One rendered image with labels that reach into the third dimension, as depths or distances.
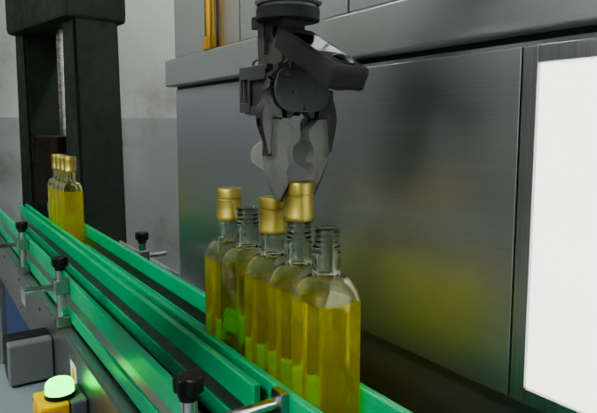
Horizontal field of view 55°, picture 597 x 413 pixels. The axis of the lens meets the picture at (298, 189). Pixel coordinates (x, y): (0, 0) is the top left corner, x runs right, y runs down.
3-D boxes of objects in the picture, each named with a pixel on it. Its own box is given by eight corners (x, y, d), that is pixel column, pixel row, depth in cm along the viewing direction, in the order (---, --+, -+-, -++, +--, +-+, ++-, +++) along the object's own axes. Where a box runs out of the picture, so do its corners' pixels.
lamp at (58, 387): (78, 397, 90) (77, 378, 90) (47, 405, 88) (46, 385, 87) (71, 386, 94) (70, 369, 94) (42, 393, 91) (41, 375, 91)
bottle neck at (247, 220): (263, 244, 75) (263, 208, 74) (242, 247, 73) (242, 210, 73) (251, 240, 77) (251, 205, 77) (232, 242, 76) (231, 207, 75)
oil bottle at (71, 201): (86, 255, 164) (82, 156, 161) (65, 258, 161) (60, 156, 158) (81, 251, 169) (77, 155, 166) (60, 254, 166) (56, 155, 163)
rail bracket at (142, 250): (170, 288, 132) (168, 231, 131) (140, 293, 129) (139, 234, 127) (163, 284, 136) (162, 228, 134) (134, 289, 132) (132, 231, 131)
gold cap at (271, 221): (292, 233, 70) (292, 196, 69) (267, 235, 68) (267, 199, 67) (277, 228, 73) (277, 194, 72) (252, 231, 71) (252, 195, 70)
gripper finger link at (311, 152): (306, 189, 72) (297, 115, 71) (336, 194, 67) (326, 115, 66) (286, 194, 71) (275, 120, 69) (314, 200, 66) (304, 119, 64)
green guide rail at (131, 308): (261, 452, 64) (260, 383, 64) (253, 455, 64) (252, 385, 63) (22, 226, 210) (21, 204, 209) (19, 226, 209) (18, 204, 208)
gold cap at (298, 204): (320, 220, 65) (321, 181, 64) (294, 223, 63) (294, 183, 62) (302, 217, 68) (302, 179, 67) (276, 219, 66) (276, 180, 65)
